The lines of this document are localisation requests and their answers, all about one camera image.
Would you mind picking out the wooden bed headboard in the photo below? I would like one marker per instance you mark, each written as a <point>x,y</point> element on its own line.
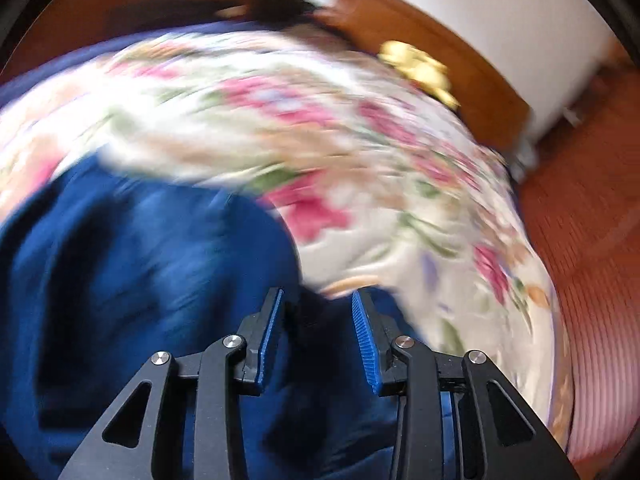
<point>450,50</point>

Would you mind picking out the wooden wardrobe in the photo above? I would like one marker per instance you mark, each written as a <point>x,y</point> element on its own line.
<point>590,260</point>

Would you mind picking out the long wooden desk cabinet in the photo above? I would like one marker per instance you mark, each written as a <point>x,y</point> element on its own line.
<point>100,15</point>

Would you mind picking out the floral blanket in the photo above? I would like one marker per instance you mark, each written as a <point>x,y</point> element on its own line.
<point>325,135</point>

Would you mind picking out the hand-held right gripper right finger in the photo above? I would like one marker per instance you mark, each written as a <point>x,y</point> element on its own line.
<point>362,335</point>

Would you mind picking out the navy blue jacket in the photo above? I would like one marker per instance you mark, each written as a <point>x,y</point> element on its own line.
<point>125,285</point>

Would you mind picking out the blue bed sheet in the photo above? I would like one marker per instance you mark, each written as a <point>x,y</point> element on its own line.
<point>60,60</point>

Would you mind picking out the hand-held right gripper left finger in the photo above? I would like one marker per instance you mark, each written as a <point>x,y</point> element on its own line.
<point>266,345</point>

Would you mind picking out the yellow plush toy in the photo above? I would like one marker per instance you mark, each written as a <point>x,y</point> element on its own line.
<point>420,67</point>

